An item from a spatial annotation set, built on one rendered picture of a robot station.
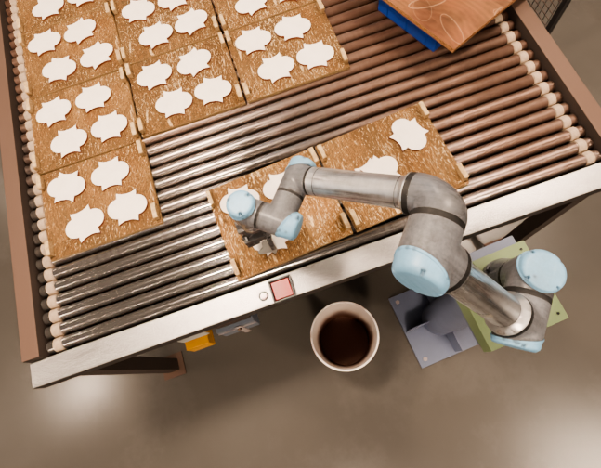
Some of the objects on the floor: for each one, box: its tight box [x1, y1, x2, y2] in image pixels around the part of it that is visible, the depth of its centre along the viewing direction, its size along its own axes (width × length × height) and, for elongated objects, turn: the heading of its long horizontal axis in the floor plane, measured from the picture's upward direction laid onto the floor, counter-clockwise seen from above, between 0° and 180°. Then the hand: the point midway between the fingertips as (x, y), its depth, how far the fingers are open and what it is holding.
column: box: [388, 236, 516, 369], centre depth 173 cm, size 38×38×87 cm
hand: (271, 236), depth 137 cm, fingers open, 10 cm apart
